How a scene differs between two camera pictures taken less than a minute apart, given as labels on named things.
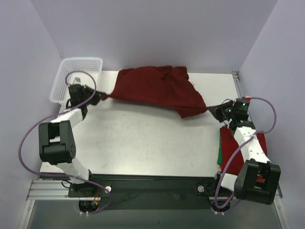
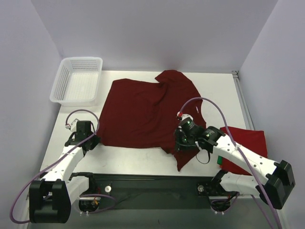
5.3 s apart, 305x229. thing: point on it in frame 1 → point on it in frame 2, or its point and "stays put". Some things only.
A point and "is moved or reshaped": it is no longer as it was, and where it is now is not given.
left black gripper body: (90, 94) → (93, 142)
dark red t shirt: (164, 86) is moved or reshaped
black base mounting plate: (154, 192) stays put
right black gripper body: (221, 112) → (180, 138)
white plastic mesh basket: (78, 70) stays put
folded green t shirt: (219, 155) stays put
